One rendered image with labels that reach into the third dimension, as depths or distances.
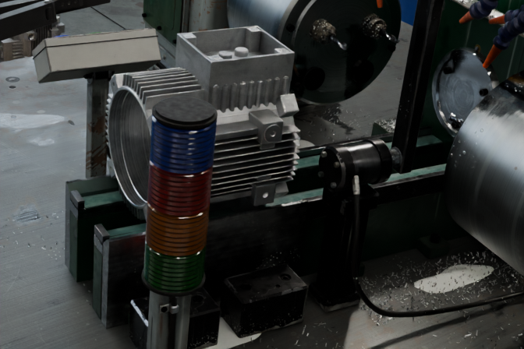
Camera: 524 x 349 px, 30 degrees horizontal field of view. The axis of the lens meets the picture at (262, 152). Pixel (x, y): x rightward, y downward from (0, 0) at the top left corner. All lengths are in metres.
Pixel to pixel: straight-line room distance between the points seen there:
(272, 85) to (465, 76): 0.39
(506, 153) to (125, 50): 0.57
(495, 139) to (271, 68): 0.29
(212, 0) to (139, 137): 0.47
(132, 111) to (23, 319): 0.31
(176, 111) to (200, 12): 0.90
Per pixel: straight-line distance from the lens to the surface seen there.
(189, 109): 0.90
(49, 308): 1.33
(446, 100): 1.58
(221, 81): 1.22
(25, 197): 1.58
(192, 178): 0.90
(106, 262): 1.24
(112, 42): 1.44
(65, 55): 1.41
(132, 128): 1.34
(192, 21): 1.81
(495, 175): 1.20
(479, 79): 1.52
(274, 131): 1.23
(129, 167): 1.33
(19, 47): 3.62
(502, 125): 1.21
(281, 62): 1.25
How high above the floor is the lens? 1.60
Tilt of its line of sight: 27 degrees down
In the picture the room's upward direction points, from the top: 6 degrees clockwise
